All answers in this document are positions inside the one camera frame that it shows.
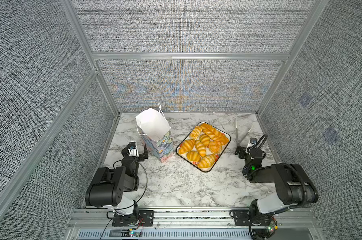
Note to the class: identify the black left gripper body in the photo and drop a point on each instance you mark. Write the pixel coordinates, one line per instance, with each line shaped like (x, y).
(133, 157)

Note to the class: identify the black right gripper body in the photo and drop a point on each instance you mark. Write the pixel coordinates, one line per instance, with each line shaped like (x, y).
(242, 151)

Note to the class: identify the floral white paper bag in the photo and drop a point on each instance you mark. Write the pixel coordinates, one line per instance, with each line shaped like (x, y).
(155, 131)

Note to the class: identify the round orange fake bun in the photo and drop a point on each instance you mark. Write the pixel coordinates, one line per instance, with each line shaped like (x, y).
(215, 147)

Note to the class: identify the fake croissant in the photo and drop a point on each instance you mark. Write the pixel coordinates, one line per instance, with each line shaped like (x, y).
(205, 140)
(194, 156)
(201, 149)
(196, 132)
(207, 161)
(186, 146)

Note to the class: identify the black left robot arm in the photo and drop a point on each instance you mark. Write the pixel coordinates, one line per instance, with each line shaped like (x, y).
(108, 186)

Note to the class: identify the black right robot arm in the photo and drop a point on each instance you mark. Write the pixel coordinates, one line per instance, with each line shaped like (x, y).
(293, 188)

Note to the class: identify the long fake bread right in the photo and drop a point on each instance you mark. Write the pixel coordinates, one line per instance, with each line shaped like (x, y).
(214, 134)

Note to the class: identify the white tray black rim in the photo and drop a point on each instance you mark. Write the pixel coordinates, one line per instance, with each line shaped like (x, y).
(184, 156)

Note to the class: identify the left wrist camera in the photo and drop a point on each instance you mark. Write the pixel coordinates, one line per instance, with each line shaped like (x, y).
(132, 149)

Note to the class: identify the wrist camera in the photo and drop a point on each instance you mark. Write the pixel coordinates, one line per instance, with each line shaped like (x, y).
(252, 142)
(132, 149)

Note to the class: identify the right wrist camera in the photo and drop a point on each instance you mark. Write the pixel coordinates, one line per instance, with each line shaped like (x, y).
(252, 142)

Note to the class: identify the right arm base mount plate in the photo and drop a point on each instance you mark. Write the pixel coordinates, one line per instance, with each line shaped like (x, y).
(242, 218)

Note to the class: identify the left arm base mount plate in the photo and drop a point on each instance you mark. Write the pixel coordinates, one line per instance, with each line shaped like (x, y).
(141, 218)

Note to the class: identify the aluminium front rail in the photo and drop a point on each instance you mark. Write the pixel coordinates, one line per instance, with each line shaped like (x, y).
(189, 224)

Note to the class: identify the aluminium enclosure frame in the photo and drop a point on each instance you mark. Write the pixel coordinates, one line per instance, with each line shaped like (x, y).
(49, 53)

